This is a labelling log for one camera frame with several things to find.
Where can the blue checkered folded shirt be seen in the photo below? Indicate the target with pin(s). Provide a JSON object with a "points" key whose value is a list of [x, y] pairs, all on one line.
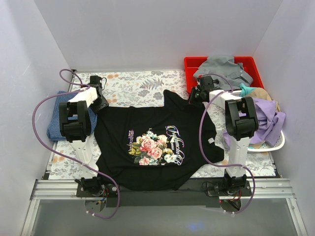
{"points": [[53, 130]]}

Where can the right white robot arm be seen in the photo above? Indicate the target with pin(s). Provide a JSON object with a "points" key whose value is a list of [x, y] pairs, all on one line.
{"points": [[235, 172]]}

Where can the teal garment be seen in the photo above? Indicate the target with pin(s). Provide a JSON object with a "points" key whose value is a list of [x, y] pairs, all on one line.
{"points": [[245, 90]]}

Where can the beige garment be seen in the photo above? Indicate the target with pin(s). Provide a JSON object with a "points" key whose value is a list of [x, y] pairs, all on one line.
{"points": [[262, 94]]}

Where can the lilac purple shirt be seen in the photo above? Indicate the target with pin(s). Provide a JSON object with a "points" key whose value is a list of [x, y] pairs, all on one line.
{"points": [[253, 118]]}

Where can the floral patterned table mat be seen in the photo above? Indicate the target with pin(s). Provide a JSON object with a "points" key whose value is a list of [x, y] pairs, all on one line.
{"points": [[145, 89]]}

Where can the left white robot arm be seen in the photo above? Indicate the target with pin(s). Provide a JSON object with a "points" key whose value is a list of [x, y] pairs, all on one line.
{"points": [[76, 127]]}

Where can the aluminium frame rail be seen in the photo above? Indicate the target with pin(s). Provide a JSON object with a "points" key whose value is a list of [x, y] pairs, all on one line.
{"points": [[265, 188]]}

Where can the grey shirt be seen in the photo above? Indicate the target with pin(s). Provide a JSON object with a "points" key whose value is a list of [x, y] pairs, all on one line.
{"points": [[224, 71]]}

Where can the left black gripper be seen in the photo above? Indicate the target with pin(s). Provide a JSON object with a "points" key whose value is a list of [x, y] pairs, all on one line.
{"points": [[101, 103]]}

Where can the black floral print t-shirt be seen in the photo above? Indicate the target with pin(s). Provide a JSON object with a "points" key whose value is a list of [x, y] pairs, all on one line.
{"points": [[154, 148]]}

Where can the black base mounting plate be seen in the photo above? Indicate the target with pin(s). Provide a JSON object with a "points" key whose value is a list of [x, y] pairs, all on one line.
{"points": [[195, 192]]}

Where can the red plastic bin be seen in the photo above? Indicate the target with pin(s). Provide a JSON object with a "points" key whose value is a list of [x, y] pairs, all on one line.
{"points": [[192, 64]]}

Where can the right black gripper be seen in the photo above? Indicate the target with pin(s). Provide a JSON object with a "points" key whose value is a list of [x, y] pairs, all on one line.
{"points": [[195, 97]]}

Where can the white plastic laundry basket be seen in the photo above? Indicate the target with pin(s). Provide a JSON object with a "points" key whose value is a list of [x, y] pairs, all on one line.
{"points": [[275, 145]]}

